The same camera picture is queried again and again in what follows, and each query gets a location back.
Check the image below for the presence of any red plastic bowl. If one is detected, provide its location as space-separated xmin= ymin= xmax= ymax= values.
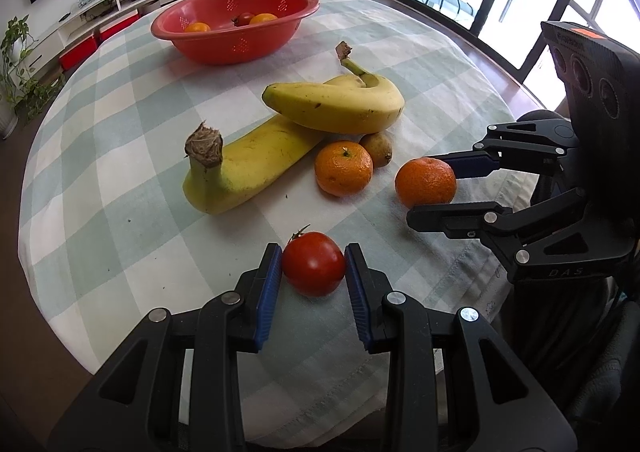
xmin=151 ymin=0 xmax=321 ymax=66

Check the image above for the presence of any trailing pothos plant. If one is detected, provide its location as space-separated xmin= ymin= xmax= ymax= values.
xmin=0 ymin=15 xmax=67 ymax=124

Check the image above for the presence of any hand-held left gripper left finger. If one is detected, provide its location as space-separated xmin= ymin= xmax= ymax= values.
xmin=47 ymin=242 xmax=286 ymax=452

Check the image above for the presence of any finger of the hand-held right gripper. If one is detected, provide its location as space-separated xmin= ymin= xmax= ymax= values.
xmin=441 ymin=120 xmax=582 ymax=180
xmin=406 ymin=187 xmax=636 ymax=274

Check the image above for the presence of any yellow banana with thin stem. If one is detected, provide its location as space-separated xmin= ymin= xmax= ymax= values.
xmin=262 ymin=41 xmax=406 ymax=135

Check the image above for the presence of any green checked tablecloth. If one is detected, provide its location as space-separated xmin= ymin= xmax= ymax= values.
xmin=20 ymin=0 xmax=541 ymax=438

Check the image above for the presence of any brown kiwi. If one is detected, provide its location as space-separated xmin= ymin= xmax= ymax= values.
xmin=359 ymin=130 xmax=394 ymax=168

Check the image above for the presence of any yellow banana with large stem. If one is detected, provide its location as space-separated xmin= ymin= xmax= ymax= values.
xmin=181 ymin=115 xmax=326 ymax=216

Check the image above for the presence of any red storage box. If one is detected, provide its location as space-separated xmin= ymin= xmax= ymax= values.
xmin=98 ymin=14 xmax=141 ymax=42
xmin=60 ymin=37 xmax=97 ymax=72

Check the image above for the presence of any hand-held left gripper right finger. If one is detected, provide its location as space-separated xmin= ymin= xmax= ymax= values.
xmin=342 ymin=242 xmax=579 ymax=452

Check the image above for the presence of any plant in ribbed white pot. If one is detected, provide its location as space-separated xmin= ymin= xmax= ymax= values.
xmin=0 ymin=99 xmax=19 ymax=139

